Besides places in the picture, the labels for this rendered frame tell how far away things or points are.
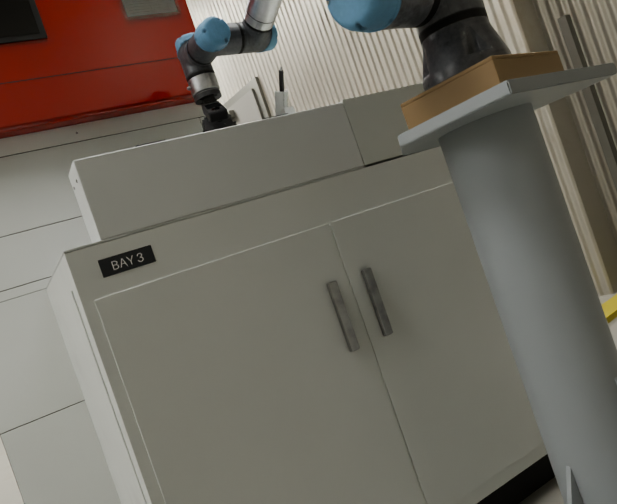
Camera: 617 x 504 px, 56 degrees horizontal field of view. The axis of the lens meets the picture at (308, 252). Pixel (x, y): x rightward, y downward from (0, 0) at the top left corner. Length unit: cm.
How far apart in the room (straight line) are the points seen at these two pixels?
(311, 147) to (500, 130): 39
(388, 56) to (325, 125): 277
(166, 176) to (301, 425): 51
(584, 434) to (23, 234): 133
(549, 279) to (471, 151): 24
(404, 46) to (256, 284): 295
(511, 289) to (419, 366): 32
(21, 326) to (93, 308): 63
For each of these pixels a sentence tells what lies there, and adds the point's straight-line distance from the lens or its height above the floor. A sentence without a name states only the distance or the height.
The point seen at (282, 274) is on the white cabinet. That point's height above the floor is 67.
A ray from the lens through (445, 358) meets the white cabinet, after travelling 129.
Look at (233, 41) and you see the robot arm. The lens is 153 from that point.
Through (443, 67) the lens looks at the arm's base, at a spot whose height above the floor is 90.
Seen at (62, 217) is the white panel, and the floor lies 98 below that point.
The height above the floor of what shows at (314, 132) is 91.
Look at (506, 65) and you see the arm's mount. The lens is 97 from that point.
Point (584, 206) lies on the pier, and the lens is 316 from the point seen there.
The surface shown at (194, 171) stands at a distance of 108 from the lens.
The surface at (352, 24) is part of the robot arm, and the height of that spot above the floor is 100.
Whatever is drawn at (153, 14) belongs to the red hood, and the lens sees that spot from 186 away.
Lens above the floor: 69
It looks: level
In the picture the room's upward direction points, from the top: 19 degrees counter-clockwise
